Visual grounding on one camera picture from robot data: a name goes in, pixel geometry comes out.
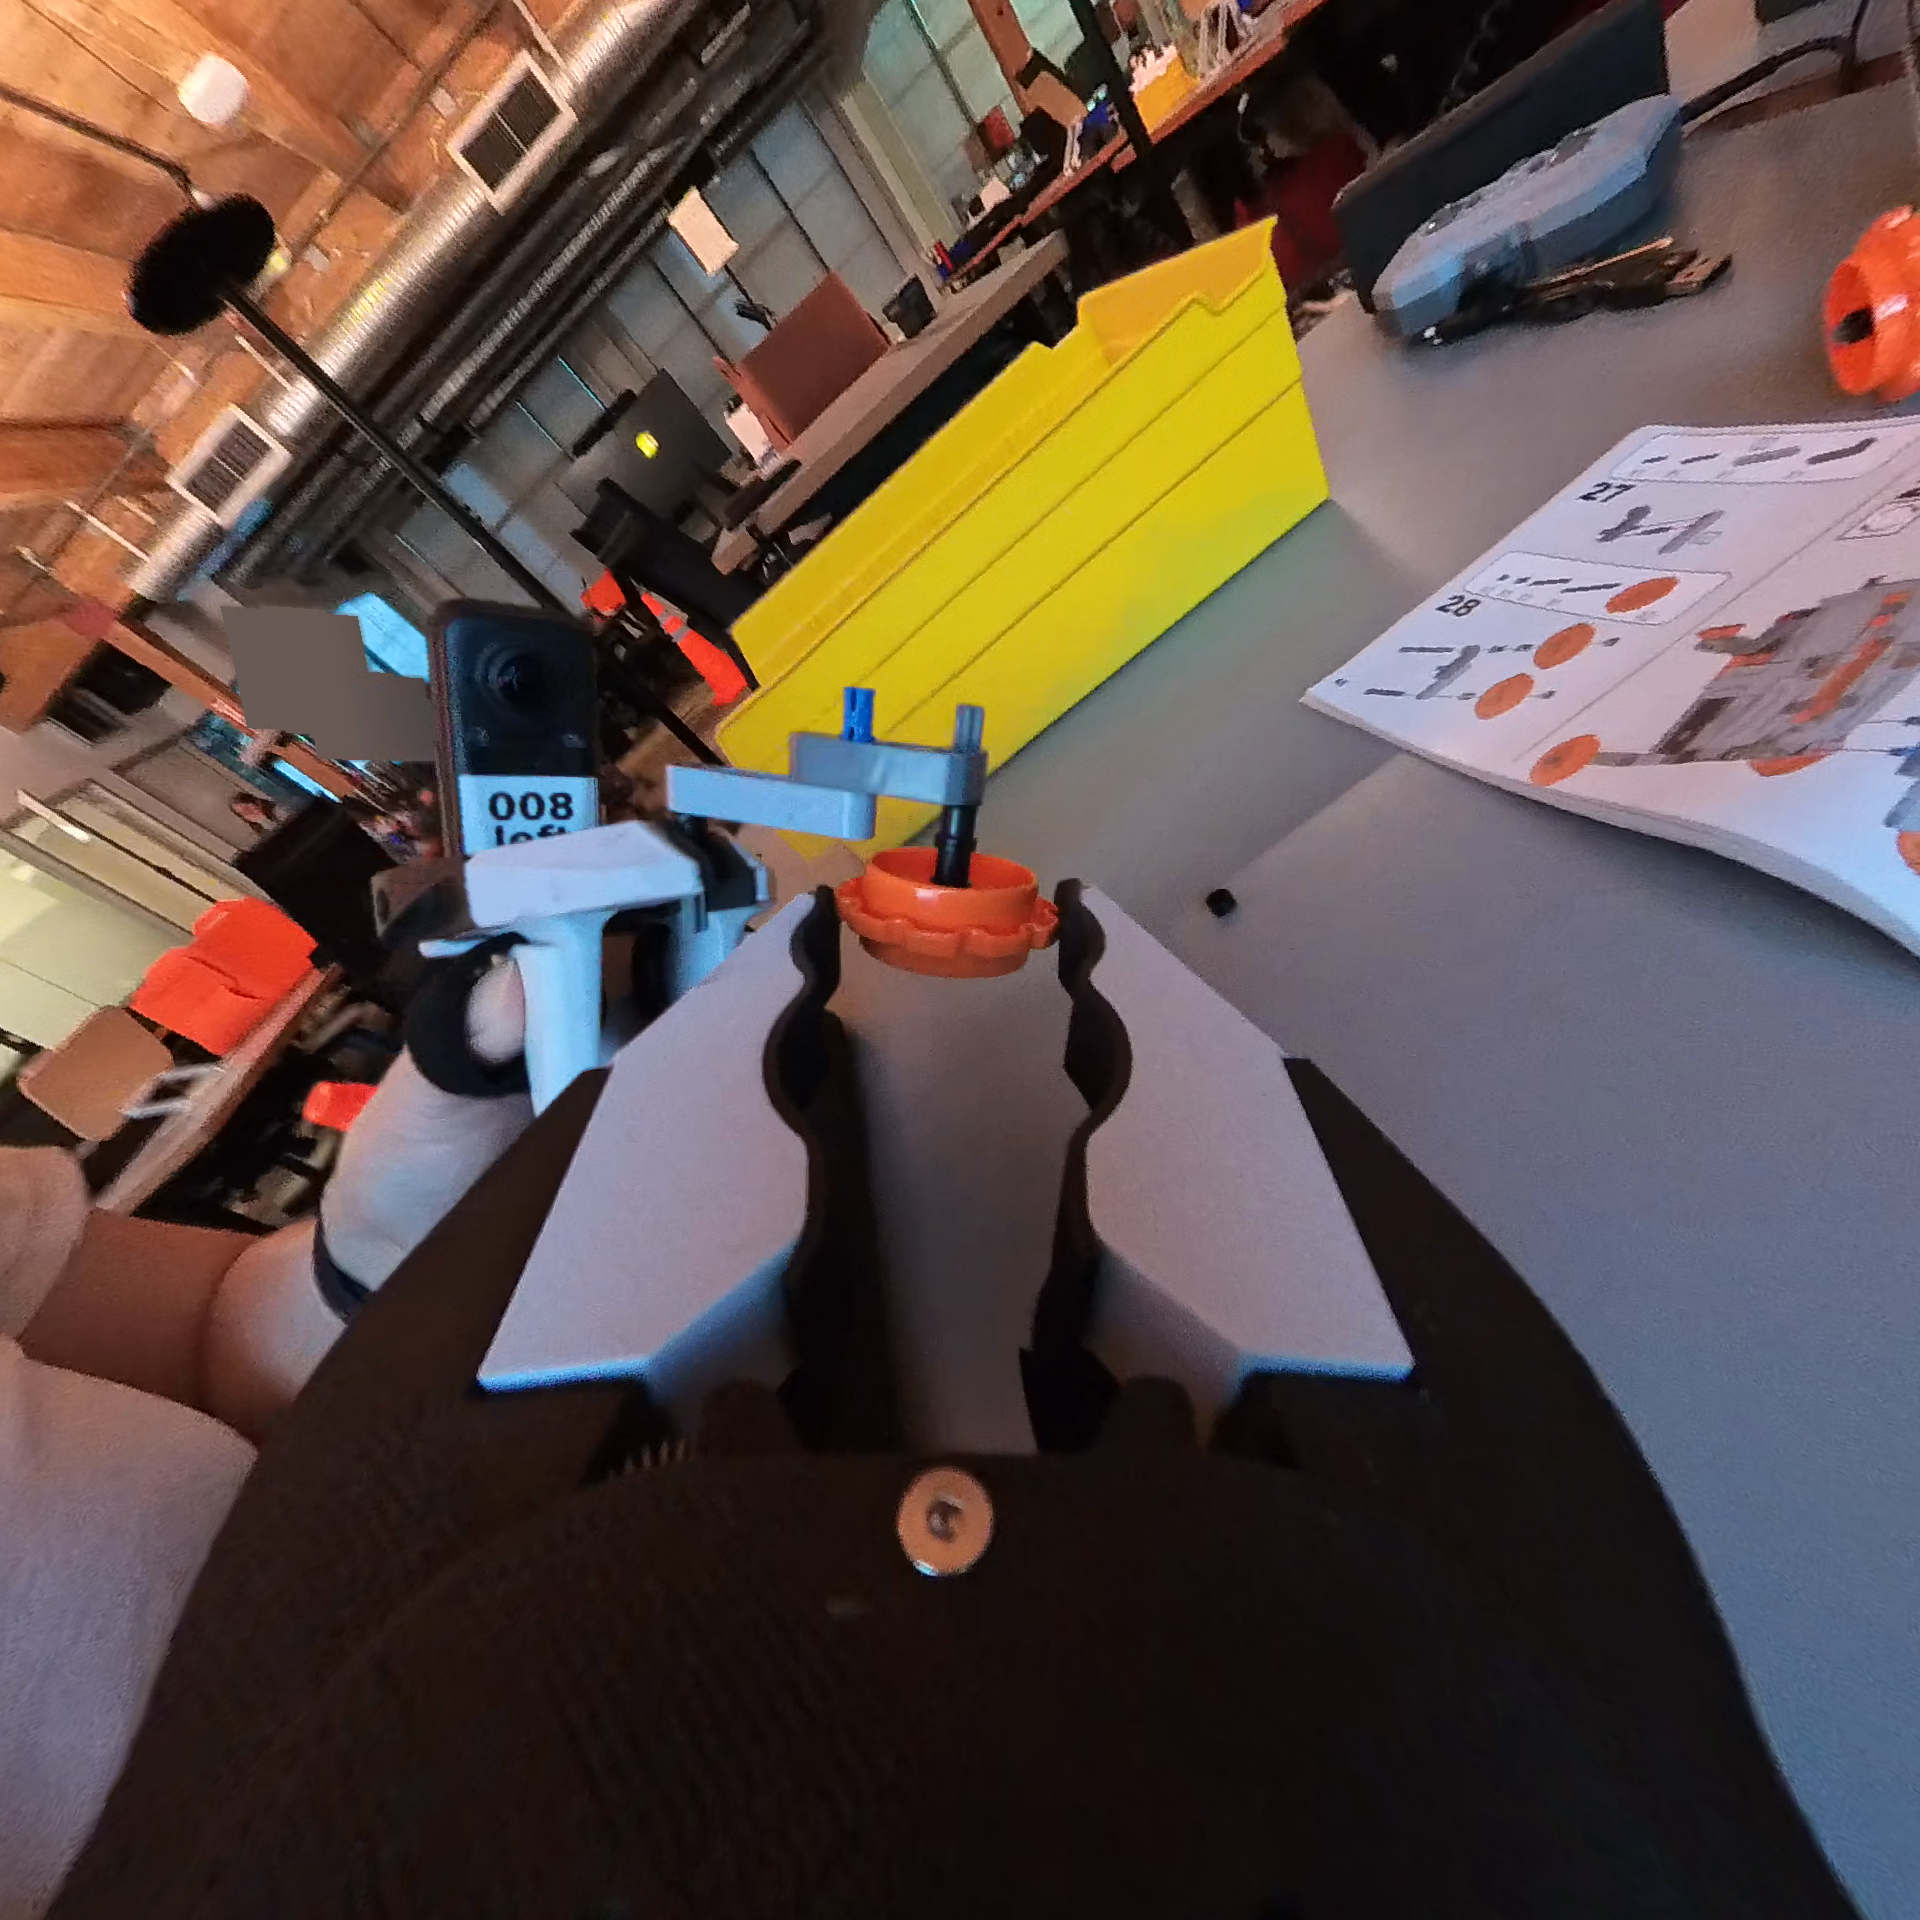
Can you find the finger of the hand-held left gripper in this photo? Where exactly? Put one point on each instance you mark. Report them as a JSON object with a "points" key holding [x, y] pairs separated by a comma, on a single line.
{"points": [[585, 881]]}

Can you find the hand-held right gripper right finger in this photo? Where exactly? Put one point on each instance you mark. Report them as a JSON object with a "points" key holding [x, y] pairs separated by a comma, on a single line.
{"points": [[1228, 1199]]}

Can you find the grey desk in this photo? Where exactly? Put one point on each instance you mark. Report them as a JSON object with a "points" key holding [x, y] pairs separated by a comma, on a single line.
{"points": [[1500, 1199]]}

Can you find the grey side table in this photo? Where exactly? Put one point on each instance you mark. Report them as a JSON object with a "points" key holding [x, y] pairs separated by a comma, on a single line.
{"points": [[929, 359]]}

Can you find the yellow storage bin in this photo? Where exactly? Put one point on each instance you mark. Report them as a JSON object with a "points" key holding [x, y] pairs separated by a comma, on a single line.
{"points": [[1048, 572]]}

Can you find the wooden back table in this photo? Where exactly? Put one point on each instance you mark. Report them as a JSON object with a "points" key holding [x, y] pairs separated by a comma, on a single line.
{"points": [[1082, 158]]}

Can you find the brown panel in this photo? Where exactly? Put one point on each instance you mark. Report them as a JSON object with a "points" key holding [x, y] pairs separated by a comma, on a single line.
{"points": [[801, 359]]}

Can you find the grey perforated beam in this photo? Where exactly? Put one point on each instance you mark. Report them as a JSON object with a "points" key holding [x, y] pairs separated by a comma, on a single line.
{"points": [[842, 786]]}

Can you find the orange plastic seat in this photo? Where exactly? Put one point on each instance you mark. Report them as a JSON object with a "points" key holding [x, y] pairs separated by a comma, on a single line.
{"points": [[224, 977]]}

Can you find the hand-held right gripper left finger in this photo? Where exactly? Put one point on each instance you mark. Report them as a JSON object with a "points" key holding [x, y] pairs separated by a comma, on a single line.
{"points": [[660, 1199]]}

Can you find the black case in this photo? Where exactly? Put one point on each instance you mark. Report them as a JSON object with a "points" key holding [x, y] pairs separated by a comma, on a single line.
{"points": [[1500, 103]]}

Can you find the orange gear wheel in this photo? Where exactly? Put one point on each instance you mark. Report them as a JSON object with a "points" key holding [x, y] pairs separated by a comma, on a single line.
{"points": [[947, 926]]}

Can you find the person's left forearm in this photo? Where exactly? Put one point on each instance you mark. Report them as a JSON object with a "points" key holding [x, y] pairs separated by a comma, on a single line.
{"points": [[180, 1321]]}

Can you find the person's left hand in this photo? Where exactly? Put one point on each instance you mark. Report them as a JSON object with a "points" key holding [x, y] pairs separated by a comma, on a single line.
{"points": [[406, 1170]]}

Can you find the black round-base stand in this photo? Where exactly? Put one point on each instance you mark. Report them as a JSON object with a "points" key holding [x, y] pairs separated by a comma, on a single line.
{"points": [[203, 264]]}

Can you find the grey robot chassis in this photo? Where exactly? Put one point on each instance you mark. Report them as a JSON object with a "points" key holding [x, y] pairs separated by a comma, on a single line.
{"points": [[1876, 300]]}

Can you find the silver ventilation duct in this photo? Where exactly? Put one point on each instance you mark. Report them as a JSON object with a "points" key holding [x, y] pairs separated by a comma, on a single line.
{"points": [[630, 121]]}

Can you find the grey battery box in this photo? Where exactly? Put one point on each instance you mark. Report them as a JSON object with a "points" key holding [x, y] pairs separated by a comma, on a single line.
{"points": [[1530, 209]]}

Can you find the white instruction booklet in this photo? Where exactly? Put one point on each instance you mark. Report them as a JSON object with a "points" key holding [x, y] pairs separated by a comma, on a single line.
{"points": [[1648, 720]]}

